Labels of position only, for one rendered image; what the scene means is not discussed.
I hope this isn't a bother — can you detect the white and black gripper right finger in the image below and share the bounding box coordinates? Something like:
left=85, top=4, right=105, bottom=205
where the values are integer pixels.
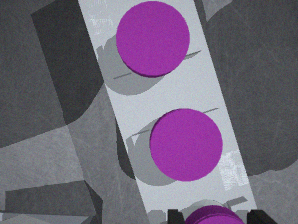
left=247, top=210, right=277, bottom=224

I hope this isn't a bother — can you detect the white button panel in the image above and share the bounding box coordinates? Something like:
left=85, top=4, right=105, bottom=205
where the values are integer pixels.
left=0, top=211, right=93, bottom=224

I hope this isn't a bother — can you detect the grey tube rack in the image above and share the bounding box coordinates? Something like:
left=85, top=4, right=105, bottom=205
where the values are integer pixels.
left=78, top=0, right=257, bottom=224

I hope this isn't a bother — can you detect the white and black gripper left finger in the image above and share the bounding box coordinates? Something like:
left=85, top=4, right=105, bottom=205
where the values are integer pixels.
left=167, top=209, right=185, bottom=224

